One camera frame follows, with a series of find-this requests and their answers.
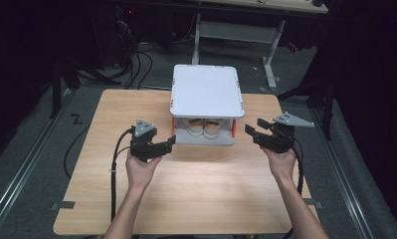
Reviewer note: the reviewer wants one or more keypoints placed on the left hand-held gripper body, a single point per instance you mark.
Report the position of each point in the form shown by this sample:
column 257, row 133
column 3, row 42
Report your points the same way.
column 142, row 139

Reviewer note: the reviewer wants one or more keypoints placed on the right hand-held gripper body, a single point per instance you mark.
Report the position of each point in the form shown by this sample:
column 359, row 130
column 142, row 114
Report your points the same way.
column 282, row 134

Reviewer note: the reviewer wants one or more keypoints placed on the white and yellow shoe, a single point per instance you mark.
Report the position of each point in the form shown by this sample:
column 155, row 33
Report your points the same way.
column 212, row 128
column 195, row 126

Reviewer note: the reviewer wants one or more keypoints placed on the white box with lid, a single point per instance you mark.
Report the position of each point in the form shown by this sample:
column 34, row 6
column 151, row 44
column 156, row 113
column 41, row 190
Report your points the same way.
column 206, row 89

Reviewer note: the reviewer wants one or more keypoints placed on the person's left hand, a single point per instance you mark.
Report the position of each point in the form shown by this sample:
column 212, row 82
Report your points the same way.
column 140, row 174

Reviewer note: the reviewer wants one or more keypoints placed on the person's right hand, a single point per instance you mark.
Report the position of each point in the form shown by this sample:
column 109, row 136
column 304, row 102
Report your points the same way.
column 282, row 166

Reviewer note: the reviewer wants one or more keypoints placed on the dark metal stand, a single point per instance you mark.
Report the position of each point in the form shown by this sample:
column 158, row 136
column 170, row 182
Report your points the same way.
column 58, row 83
column 318, row 96

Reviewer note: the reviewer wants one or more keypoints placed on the grey tape strip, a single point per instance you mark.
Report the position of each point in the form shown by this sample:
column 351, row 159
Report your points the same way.
column 313, row 202
column 62, row 205

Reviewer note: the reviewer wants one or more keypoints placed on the white-framed desk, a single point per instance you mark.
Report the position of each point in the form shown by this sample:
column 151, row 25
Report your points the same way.
column 239, row 31

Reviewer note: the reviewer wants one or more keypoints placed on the metal floor rail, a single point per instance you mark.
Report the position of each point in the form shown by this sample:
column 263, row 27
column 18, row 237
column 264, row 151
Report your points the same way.
column 345, row 179
column 23, row 172

